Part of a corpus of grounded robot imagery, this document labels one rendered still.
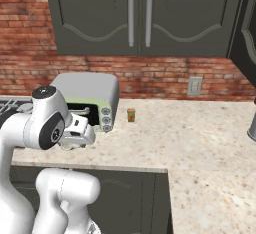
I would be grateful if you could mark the dark grey base cupboard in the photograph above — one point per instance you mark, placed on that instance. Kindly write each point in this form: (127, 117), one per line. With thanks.
(133, 201)

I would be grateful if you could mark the green and grey toaster oven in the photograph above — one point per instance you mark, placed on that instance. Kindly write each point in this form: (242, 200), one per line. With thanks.
(96, 94)

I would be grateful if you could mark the dark grey side cupboard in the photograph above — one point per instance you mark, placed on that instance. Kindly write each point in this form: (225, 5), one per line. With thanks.
(245, 28)

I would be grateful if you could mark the grey wall socket plate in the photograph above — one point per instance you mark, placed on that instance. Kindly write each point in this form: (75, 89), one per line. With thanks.
(194, 86)

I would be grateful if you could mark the dark grey wall cupboard door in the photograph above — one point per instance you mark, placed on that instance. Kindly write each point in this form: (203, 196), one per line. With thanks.
(93, 14)
(186, 14)

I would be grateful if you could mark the grey metal object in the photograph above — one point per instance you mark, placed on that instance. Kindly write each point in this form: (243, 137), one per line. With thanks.
(252, 128)

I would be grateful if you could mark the black hob with grates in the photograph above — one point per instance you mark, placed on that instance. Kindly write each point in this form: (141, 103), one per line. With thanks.
(10, 106)

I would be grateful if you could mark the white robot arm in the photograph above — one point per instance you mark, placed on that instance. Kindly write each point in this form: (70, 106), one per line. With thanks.
(20, 134)

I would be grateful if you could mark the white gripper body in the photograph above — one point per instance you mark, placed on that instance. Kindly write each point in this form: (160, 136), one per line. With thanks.
(80, 138)

